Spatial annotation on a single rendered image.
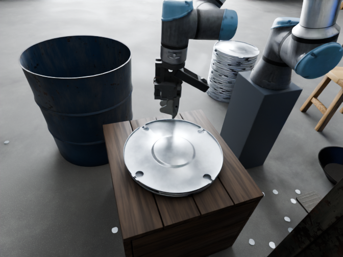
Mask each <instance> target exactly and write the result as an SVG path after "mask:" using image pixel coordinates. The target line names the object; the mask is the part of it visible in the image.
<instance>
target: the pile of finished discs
mask: <svg viewBox="0 0 343 257"><path fill-rule="evenodd" d="M142 128H143V129H142V130H143V131H145V132H147V131H149V128H148V127H144V126H142ZM202 129H203V128H202ZM203 131H206V130H205V129H203V130H202V131H201V130H200V131H198V134H201V135H202V134H204V132H203ZM128 172H129V171H128ZM129 174H130V173H129ZM135 175H136V176H134V177H133V176H132V175H131V174H130V176H131V177H132V178H133V180H134V181H135V182H136V183H138V184H139V185H140V186H142V187H143V188H144V189H146V190H148V191H150V192H152V193H155V194H158V195H161V196H166V197H186V196H191V194H193V195H195V194H197V193H200V192H202V191H204V190H205V189H207V188H208V187H209V186H211V185H212V184H213V182H214V181H215V180H216V178H217V177H218V176H217V177H216V178H215V179H214V180H212V179H211V176H210V175H208V174H204V175H203V178H204V179H205V180H206V181H208V180H210V181H211V183H210V184H209V185H207V186H205V187H204V188H202V189H199V190H197V191H194V192H190V193H184V194H168V193H162V192H158V191H155V190H152V189H150V188H148V187H146V186H144V185H143V184H141V183H140V182H139V181H137V180H136V178H137V177H138V178H140V177H143V175H144V173H143V172H142V171H138V172H136V174H135Z"/></svg>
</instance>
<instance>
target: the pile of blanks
mask: <svg viewBox="0 0 343 257"><path fill-rule="evenodd" d="M213 49H214V50H213V55H212V60H211V64H210V69H209V76H208V84H209V89H208V90H207V91H206V92H207V94H209V96H210V97H212V98H213V99H216V100H218V101H221V102H228V103H229V102H230V98H231V95H232V91H233V88H234V85H235V81H236V78H237V74H238V72H245V71H252V70H253V69H254V67H255V63H256V61H257V58H258V55H257V56H255V57H252V58H241V57H240V58H237V57H232V56H228V55H225V54H223V53H221V52H219V51H218V50H216V48H215V46H214V48H213Z"/></svg>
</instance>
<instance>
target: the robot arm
mask: <svg viewBox="0 0 343 257"><path fill-rule="evenodd" d="M225 1H226V0H164V1H163V4H162V16H161V44H160V58H156V60H155V77H154V99H160V100H161V102H160V106H162V107H161V108H160V112H161V113H165V114H169V115H171V118H172V119H174V118H175V117H176V116H177V113H178V109H179V102H180V98H181V92H182V83H183V81H184V82H186V83H188V84H190V85H191V86H193V87H195V88H197V89H199V90H201V91H202V92H206V91H207V90H208V89H209V84H208V81H207V80H206V79H205V78H203V77H201V76H199V75H197V74H196V73H194V72H192V71H190V70H189V69H187V68H185V62H186V59H187V50H188V43H189V39H191V40H218V41H221V40H230V39H232V38H233V37H234V35H235V33H236V31H237V26H238V15H237V13H236V11H235V10H230V9H227V8H225V9H221V7H222V5H223V4H224V3H225ZM341 2H342V0H304V1H303V7H302V13H301V18H293V17H279V18H277V19H275V21H274V23H273V26H272V27H271V31H270V34H269V36H268V39H267V42H266V45H265V48H264V51H263V54H262V57H261V59H260V60H259V62H258V63H257V65H256V66H255V68H254V69H253V70H252V72H251V75H250V79H251V80H252V82H254V83H255V84H256V85H258V86H260V87H263V88H266V89H271V90H285V89H287V88H288V87H289V85H290V83H291V74H292V70H294V71H295V73H296V74H298V75H300V76H302V77H303V78H306V79H316V78H319V77H321V76H324V75H326V74H327V73H328V72H329V71H331V70H332V69H334V68H335V67H336V66H337V65H338V63H339V62H340V61H341V59H342V57H343V48H342V46H341V44H339V43H337V40H338V37H339V33H340V26H339V25H338V24H337V23H336V20H337V17H338V13H339V10H340V6H341Z"/></svg>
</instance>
